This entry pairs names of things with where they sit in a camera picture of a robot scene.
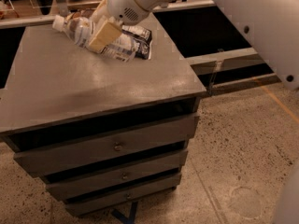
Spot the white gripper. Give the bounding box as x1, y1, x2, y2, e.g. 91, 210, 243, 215
87, 0, 165, 53

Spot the clear plastic water bottle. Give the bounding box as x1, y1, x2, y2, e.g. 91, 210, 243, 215
52, 15, 136, 62

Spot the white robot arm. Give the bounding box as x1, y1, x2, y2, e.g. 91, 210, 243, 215
91, 0, 299, 92

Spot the brown snack bag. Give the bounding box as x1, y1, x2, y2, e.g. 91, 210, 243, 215
65, 8, 94, 21

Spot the dark blue snack bag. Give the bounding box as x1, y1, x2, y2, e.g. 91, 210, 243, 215
122, 25, 152, 60

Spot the grey drawer cabinet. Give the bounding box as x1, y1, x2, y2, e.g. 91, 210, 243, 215
0, 17, 204, 207

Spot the top grey drawer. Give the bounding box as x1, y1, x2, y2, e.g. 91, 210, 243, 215
14, 113, 198, 177

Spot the grey drawer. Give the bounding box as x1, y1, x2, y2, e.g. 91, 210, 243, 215
46, 148, 188, 201
14, 113, 198, 177
65, 172, 181, 217

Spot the middle grey drawer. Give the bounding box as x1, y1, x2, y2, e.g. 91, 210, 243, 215
46, 148, 188, 201

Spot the bottom grey drawer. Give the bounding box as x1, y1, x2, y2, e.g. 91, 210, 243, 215
65, 172, 181, 217

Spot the grey metal rail frame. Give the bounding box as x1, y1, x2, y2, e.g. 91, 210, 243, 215
0, 0, 299, 98

